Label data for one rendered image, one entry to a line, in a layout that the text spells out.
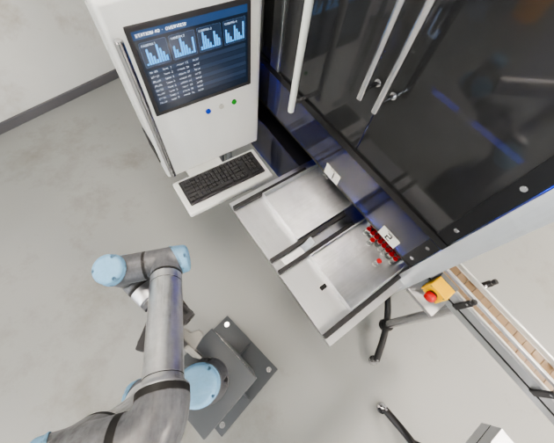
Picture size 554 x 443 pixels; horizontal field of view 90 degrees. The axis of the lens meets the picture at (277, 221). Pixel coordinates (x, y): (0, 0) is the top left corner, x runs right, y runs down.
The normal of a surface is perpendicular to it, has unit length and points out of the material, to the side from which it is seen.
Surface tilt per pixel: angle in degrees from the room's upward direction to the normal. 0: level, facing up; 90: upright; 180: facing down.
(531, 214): 90
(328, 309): 0
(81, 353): 0
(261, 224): 0
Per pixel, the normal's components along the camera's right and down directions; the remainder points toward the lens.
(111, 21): 0.55, 0.77
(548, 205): -0.81, 0.48
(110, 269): 0.13, -0.29
